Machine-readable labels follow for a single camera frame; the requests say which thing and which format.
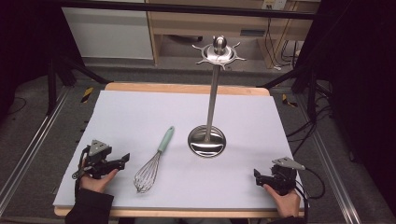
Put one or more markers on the steel utensil hanging stand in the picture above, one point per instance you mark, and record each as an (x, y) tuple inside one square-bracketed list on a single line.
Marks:
[(208, 140)]

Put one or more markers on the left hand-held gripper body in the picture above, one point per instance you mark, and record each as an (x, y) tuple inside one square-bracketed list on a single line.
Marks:
[(97, 154)]

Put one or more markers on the light wooden desk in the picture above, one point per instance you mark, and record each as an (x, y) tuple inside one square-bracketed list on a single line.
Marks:
[(193, 26)]

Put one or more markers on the person's right hand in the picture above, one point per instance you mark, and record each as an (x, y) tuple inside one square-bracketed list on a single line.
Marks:
[(286, 203)]

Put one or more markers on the black metal stand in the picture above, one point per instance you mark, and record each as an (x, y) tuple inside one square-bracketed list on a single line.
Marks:
[(311, 93), (51, 87)]

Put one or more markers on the yellow black floor tape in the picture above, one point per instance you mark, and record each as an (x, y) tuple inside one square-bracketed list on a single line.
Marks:
[(87, 94), (289, 101)]

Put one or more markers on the black horizontal frame bar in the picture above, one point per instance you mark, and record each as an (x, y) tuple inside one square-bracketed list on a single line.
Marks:
[(186, 8)]

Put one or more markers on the white cabinet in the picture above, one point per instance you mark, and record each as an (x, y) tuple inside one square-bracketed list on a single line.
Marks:
[(109, 34)]

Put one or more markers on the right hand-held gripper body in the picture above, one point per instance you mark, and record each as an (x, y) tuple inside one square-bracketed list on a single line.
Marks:
[(285, 177)]

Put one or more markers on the white foam mat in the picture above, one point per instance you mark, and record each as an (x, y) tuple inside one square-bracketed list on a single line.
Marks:
[(186, 186)]

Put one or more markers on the metal floor rail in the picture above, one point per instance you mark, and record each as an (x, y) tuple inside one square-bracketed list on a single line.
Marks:
[(34, 140), (333, 174)]

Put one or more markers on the white power strip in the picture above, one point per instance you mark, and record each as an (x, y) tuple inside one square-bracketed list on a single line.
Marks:
[(274, 3)]

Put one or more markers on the wooden table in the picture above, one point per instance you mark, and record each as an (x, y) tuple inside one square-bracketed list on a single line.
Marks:
[(186, 88)]

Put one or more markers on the person's left hand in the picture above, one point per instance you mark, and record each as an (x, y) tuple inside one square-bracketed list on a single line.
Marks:
[(98, 183)]

